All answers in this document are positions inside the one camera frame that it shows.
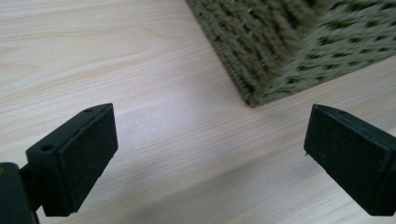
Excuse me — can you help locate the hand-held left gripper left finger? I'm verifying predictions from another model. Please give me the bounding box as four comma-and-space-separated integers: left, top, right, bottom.
20, 103, 120, 217

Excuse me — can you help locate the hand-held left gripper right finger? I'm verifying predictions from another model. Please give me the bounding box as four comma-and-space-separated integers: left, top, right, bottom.
304, 104, 396, 217

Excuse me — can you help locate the woven olive basket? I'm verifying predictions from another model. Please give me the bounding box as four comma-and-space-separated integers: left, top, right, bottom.
185, 0, 396, 108

